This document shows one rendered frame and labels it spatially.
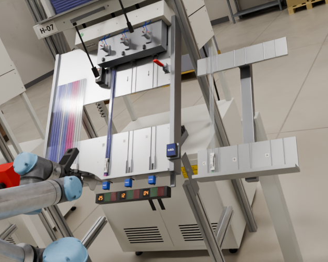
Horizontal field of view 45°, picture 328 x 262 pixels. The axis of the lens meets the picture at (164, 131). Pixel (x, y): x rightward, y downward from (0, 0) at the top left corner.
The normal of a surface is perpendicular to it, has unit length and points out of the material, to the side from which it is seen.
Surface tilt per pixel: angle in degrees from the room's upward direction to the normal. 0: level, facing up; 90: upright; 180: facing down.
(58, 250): 7
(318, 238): 0
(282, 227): 90
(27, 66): 90
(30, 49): 90
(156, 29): 44
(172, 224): 90
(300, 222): 0
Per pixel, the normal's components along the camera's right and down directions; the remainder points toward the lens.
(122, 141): -0.49, -0.32
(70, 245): -0.22, -0.90
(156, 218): -0.35, 0.45
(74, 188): 0.90, -0.20
